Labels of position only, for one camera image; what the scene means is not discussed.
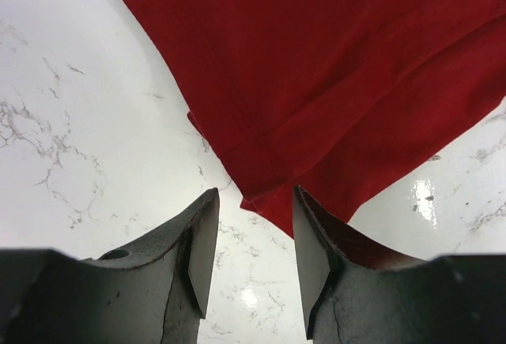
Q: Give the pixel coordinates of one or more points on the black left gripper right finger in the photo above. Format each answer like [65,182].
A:
[356,290]

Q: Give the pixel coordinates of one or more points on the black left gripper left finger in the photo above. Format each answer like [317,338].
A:
[154,289]

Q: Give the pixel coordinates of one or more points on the dark red t shirt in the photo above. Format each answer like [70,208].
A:
[340,97]

